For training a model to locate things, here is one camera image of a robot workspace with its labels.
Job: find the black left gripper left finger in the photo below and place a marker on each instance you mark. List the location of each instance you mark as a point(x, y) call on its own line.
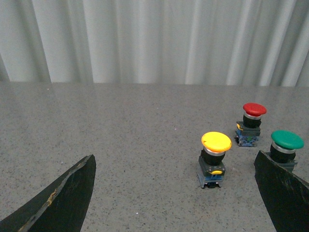
point(61, 206)

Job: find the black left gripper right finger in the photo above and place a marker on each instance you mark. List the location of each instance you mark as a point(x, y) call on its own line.
point(285, 195)

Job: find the yellow mushroom push button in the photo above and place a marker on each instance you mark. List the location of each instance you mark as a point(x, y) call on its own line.
point(211, 170)

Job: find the green mushroom push button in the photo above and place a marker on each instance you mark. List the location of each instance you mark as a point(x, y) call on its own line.
point(283, 148)

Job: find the red mushroom push button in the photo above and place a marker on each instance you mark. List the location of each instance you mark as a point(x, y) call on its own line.
point(248, 130)

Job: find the white pleated curtain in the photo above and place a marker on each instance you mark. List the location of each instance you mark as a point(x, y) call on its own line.
point(212, 42)

